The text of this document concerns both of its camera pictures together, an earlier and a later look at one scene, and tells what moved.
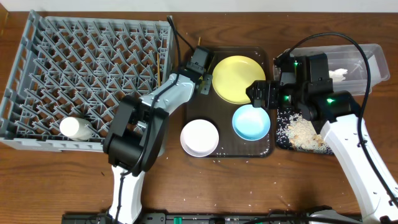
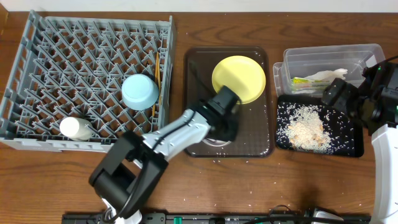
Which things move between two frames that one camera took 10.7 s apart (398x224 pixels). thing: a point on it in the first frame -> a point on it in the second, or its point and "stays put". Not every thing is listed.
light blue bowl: [250, 123] -> [139, 91]
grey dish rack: [69, 67] stays put
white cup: [77, 129] stays put
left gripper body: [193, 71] -> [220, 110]
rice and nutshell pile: [300, 134] stays put
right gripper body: [277, 97] -> [349, 101]
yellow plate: [232, 74] stays put
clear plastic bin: [347, 68] stays put
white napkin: [337, 75] stays put
